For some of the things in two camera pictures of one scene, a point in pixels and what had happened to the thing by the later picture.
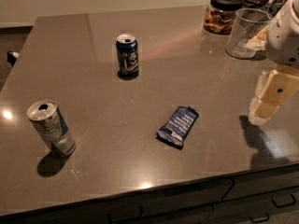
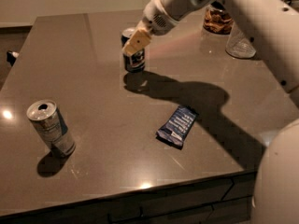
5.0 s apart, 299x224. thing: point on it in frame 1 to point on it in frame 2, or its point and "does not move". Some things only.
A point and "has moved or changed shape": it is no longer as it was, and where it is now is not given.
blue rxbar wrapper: x=177 y=127 does not move
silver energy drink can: x=51 y=127 does not move
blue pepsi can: x=127 y=57 has moved or changed shape
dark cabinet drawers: x=270 y=197 does not move
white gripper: x=284 y=38 to x=160 y=22
